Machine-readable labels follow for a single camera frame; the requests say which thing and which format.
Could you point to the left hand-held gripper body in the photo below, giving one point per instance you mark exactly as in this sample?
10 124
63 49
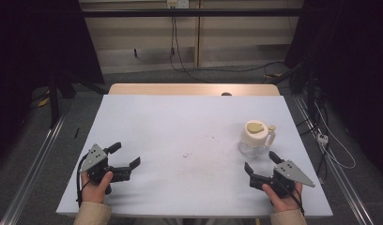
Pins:
93 157

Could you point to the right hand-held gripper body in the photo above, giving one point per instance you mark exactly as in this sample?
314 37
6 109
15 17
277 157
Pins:
291 175

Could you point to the person's right hand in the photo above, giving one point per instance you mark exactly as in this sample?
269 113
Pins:
283 203

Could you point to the person's left hand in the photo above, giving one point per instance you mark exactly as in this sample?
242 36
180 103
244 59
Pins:
94 190

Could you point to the white table mat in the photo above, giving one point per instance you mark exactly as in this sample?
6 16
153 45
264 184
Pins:
186 131

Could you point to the black metal stand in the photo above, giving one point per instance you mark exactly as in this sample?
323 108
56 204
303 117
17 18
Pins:
54 103

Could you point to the yellow floor tape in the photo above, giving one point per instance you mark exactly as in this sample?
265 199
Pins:
44 101

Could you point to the dark round table cap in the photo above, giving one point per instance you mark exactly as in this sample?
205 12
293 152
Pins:
226 93

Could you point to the wooden table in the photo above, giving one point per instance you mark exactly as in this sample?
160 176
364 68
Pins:
180 89

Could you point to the dark curtain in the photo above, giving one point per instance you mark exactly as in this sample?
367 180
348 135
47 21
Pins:
355 62
30 47

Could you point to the black horizontal bar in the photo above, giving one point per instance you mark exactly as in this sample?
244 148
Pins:
192 12

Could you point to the aluminium floor rail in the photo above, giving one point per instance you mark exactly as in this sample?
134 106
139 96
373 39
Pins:
336 175
33 172

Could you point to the wooden vertical post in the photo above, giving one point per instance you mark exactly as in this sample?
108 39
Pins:
198 34

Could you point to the white wall socket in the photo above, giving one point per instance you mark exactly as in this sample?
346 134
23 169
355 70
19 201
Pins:
177 3

